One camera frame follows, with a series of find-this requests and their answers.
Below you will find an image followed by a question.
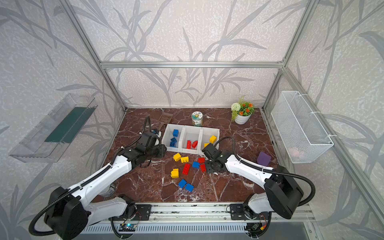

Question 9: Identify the blue lego brick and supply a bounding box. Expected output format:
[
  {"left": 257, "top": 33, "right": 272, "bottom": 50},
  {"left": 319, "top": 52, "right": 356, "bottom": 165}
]
[
  {"left": 178, "top": 179, "right": 187, "bottom": 189},
  {"left": 192, "top": 162, "right": 200, "bottom": 169},
  {"left": 185, "top": 184, "right": 194, "bottom": 192},
  {"left": 173, "top": 129, "right": 179, "bottom": 137},
  {"left": 170, "top": 137, "right": 177, "bottom": 147}
]

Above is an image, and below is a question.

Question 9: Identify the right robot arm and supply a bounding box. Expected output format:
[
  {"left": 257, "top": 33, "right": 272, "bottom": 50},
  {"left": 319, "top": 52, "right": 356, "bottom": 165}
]
[{"left": 202, "top": 137, "right": 316, "bottom": 220}]

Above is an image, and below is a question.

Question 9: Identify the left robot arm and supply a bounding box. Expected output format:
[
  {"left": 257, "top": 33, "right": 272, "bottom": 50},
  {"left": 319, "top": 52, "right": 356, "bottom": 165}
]
[{"left": 29, "top": 117, "right": 167, "bottom": 240}]

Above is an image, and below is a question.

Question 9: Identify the white middle storage bin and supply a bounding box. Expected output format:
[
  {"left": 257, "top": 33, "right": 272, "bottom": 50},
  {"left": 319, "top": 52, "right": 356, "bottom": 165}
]
[{"left": 180, "top": 126, "right": 202, "bottom": 155}]

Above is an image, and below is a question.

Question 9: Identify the white storage bin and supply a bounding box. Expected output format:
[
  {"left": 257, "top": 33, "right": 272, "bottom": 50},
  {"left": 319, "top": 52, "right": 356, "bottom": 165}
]
[
  {"left": 162, "top": 124, "right": 183, "bottom": 152},
  {"left": 180, "top": 126, "right": 202, "bottom": 155},
  {"left": 197, "top": 127, "right": 220, "bottom": 155}
]

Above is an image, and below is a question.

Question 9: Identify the white left storage bin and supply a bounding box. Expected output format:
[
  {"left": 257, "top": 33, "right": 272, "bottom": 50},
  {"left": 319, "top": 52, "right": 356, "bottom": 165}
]
[{"left": 162, "top": 124, "right": 183, "bottom": 152}]

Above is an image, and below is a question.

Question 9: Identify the white right storage bin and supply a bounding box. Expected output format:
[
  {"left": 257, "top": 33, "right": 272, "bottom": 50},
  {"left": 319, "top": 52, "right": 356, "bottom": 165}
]
[{"left": 197, "top": 127, "right": 220, "bottom": 155}]

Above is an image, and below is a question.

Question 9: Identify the brown slotted spatula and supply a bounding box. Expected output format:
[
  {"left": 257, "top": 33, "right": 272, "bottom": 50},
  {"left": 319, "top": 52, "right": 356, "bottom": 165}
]
[{"left": 155, "top": 112, "right": 173, "bottom": 134}]

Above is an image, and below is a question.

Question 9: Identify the sunflower seed jar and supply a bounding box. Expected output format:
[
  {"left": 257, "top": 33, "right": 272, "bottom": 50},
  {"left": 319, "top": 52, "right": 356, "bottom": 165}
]
[{"left": 192, "top": 111, "right": 204, "bottom": 127}]

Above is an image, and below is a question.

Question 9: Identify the purple pink spatula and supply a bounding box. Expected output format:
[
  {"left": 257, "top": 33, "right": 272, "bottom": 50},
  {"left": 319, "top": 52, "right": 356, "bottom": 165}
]
[{"left": 257, "top": 152, "right": 272, "bottom": 167}]

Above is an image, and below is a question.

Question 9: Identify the white flower pot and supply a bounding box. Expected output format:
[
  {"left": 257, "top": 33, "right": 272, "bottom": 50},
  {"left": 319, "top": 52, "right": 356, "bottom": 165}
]
[{"left": 235, "top": 115, "right": 251, "bottom": 125}]

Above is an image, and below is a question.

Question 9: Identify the artificial flower plant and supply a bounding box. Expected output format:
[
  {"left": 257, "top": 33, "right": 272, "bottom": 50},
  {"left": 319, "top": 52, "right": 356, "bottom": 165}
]
[{"left": 231, "top": 96, "right": 255, "bottom": 122}]

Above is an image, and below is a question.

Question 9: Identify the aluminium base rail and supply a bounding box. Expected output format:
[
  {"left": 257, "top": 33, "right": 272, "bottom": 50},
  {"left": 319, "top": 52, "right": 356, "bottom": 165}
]
[{"left": 64, "top": 201, "right": 316, "bottom": 224}]

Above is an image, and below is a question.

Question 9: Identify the white wire basket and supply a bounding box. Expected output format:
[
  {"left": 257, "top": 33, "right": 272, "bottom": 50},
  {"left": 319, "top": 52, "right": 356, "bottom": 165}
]
[{"left": 271, "top": 91, "right": 334, "bottom": 164}]

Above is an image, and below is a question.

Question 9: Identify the clear plastic wall shelf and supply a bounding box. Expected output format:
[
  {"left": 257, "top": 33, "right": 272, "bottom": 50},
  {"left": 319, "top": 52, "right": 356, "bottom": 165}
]
[{"left": 9, "top": 94, "right": 98, "bottom": 163}]

